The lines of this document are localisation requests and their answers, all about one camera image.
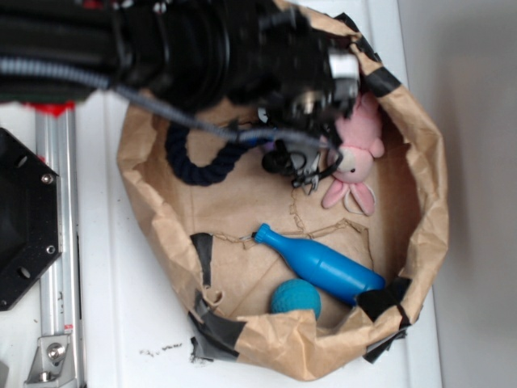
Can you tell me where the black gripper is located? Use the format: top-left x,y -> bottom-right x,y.
258,6 -> 360,190

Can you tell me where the dark blue rope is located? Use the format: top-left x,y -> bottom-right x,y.
164,122 -> 250,188

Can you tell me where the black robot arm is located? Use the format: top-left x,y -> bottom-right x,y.
1,1 -> 359,188

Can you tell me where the pink plush bunny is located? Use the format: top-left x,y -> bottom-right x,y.
322,92 -> 385,216

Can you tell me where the blue plastic bottle toy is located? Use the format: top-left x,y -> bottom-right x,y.
253,224 -> 385,306

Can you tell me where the brown paper bag basket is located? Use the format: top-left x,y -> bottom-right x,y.
117,3 -> 449,381

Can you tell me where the teal textured ball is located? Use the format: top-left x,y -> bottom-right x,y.
270,279 -> 322,318

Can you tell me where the white plastic bin lid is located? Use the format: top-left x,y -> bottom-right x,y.
75,1 -> 442,387

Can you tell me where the black octagonal mount plate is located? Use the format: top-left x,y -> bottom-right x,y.
1,129 -> 60,311

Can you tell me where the grey corrugated cable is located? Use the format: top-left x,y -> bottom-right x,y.
0,56 -> 344,179

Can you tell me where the aluminium extrusion rail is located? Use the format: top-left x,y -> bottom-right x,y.
23,109 -> 86,387

